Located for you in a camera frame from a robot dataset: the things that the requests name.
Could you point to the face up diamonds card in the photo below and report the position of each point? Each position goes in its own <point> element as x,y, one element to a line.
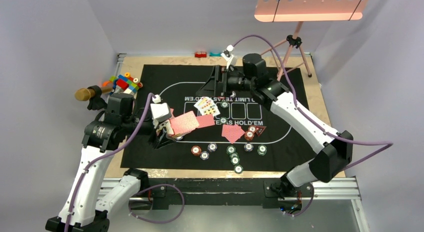
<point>203,104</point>

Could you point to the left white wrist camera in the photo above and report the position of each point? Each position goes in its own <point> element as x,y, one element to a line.
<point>160,111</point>

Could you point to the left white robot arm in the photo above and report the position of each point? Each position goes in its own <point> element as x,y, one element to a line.
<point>83,212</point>

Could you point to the black poker table mat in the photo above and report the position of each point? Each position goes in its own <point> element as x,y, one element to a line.
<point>177,86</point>

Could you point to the teal toy block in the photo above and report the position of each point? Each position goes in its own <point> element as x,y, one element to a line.
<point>215,54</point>

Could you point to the red poker chip stack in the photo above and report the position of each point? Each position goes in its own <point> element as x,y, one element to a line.
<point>196,150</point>

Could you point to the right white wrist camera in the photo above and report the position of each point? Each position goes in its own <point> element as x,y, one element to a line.
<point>229,57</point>

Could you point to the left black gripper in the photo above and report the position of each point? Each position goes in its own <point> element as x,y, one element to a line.
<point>154,139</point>

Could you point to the gold microphone head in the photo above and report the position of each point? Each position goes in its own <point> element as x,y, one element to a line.
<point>85,94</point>

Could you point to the colourful toy block vehicle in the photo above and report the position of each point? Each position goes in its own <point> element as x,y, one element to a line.
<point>123,84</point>

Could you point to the blue poker chip stack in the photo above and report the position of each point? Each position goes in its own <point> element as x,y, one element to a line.
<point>212,147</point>

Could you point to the pink perforated panel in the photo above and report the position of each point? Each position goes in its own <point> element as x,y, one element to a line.
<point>309,10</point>

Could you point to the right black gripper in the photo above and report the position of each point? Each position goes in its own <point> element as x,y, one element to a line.
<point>212,88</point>

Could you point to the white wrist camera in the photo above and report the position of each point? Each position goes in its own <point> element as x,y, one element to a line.
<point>229,57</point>
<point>160,111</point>

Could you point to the small green chip stack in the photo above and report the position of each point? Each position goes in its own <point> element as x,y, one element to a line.
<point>262,150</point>

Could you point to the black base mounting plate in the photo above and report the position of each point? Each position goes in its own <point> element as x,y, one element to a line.
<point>261,192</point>

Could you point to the small red chip stack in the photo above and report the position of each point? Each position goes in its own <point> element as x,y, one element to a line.
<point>249,135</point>

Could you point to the triangular all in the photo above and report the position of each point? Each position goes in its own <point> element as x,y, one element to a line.
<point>260,130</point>

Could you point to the red toy block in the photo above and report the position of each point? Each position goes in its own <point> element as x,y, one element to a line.
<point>200,54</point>

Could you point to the pink tripod stand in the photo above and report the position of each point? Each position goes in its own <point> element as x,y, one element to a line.
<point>295,42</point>

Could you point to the single green chip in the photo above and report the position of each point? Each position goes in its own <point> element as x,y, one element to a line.
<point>223,120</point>
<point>224,104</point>

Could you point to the red playing card box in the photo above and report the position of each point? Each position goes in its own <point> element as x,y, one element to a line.
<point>167,128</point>

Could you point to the face down burn cards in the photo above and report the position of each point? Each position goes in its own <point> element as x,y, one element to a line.
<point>205,121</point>

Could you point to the aluminium rail frame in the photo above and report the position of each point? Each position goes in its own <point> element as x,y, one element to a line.
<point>336,189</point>

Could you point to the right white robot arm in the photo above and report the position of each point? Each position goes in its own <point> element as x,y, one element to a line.
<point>333,153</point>

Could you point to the red backed card deck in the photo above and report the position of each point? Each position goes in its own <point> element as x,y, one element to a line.
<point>184,123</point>

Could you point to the green poker chip stack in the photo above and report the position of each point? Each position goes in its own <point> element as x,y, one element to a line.
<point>230,150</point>

